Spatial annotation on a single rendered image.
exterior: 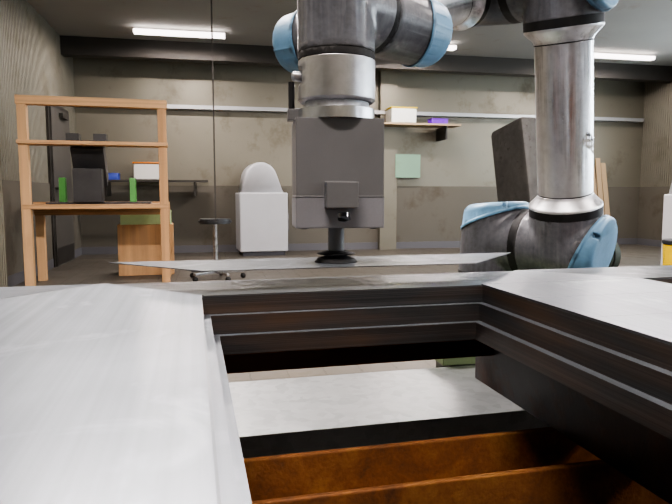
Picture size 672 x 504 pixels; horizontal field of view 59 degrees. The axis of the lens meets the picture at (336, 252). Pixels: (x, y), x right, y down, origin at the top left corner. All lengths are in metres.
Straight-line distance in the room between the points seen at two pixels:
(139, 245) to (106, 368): 7.08
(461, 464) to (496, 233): 0.55
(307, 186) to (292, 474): 0.26
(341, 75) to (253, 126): 9.61
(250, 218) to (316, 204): 8.73
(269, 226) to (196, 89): 2.57
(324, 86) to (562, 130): 0.51
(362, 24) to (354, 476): 0.41
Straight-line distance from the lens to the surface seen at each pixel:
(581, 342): 0.46
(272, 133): 10.18
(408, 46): 0.66
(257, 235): 9.32
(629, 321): 0.45
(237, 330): 0.53
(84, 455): 0.22
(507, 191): 5.31
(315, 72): 0.57
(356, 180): 0.56
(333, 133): 0.56
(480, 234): 1.09
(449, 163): 10.91
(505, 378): 0.71
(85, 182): 6.73
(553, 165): 1.00
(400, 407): 0.79
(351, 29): 0.58
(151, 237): 7.38
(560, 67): 0.98
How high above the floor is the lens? 0.95
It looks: 5 degrees down
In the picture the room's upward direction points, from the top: straight up
